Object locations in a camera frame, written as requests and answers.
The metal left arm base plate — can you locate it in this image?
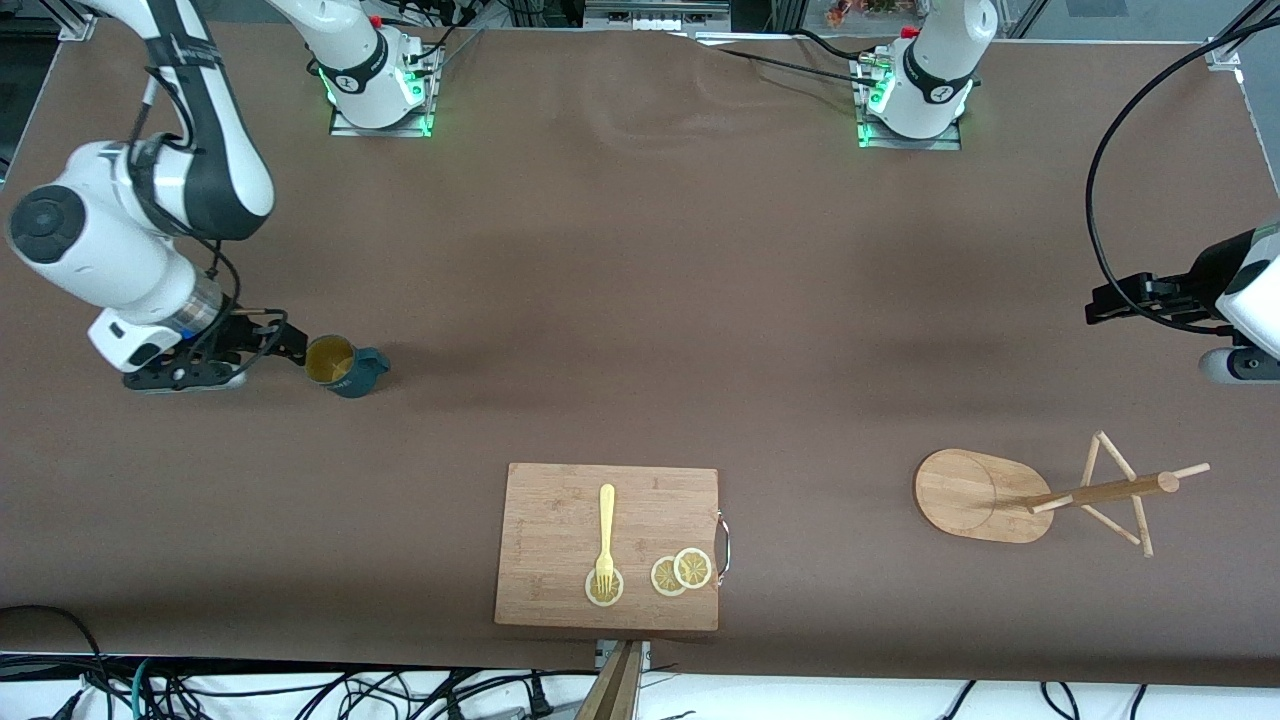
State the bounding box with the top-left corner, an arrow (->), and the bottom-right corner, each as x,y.
855,55 -> 964,152

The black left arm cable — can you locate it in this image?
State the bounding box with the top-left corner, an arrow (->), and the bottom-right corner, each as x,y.
1087,18 -> 1280,336

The wooden stand leg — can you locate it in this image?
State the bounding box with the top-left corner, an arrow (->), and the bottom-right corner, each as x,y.
573,641 -> 643,720

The grey power strip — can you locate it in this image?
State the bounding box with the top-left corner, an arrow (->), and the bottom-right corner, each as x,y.
584,2 -> 733,31

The orange red toy pile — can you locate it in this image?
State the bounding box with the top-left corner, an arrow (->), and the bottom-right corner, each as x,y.
826,0 -> 903,27

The wooden mug rack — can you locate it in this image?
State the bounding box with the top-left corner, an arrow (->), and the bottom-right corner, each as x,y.
914,431 -> 1211,558

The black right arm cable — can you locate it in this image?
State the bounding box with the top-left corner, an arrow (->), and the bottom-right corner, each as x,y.
128,65 -> 293,366

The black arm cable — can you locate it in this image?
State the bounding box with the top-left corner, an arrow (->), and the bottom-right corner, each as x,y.
128,65 -> 293,366
1087,18 -> 1280,336

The yellow plastic fork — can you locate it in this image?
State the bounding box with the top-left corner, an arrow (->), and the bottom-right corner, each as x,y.
595,484 -> 617,597

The bamboo cutting board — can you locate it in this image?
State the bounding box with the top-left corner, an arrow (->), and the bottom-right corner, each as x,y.
494,462 -> 731,632

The black looped cable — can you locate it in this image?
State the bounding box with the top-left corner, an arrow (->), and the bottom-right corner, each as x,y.
0,604 -> 113,720

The small metal bracket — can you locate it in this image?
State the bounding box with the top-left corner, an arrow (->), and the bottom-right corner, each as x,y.
596,640 -> 652,673

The black cable on cloth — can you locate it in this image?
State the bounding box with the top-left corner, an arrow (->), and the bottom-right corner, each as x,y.
690,33 -> 886,89

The aluminium frame corner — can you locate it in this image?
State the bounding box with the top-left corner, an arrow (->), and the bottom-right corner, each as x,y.
58,0 -> 101,43
1205,0 -> 1280,71

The dark teal mug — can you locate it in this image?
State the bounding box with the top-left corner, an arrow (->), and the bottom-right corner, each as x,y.
305,335 -> 391,399

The brown table cloth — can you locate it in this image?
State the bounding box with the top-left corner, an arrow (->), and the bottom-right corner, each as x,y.
0,20 -> 1280,691

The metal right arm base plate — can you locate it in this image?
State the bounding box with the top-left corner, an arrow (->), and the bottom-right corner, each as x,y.
328,45 -> 438,139

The black cable with plug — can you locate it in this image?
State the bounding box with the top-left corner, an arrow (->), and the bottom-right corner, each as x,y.
330,668 -> 601,720

